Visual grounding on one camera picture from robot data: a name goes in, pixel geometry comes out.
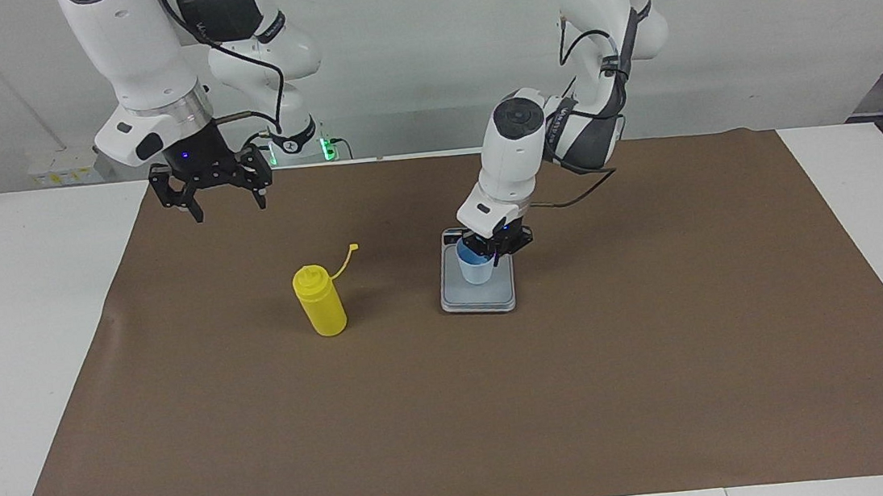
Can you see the yellow squeeze seasoning bottle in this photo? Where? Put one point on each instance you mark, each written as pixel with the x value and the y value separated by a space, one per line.
pixel 321 304

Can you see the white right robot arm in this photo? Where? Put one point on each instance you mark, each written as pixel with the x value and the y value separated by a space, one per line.
pixel 131 51

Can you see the silver digital kitchen scale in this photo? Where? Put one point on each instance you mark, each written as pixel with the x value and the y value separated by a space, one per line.
pixel 479 299

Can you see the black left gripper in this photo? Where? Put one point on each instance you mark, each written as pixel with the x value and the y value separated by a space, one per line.
pixel 510 240

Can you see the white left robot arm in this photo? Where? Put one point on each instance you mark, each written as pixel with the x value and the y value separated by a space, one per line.
pixel 513 152

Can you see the brown table mat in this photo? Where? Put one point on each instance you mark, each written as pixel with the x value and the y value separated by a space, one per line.
pixel 505 404

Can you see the white wall outlet box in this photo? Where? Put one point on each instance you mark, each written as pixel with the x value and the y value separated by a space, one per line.
pixel 65 167

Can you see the light blue plastic cup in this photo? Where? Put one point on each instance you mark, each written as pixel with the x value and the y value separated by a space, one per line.
pixel 478 274

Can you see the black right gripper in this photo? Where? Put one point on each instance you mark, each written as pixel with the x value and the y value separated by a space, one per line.
pixel 198 158

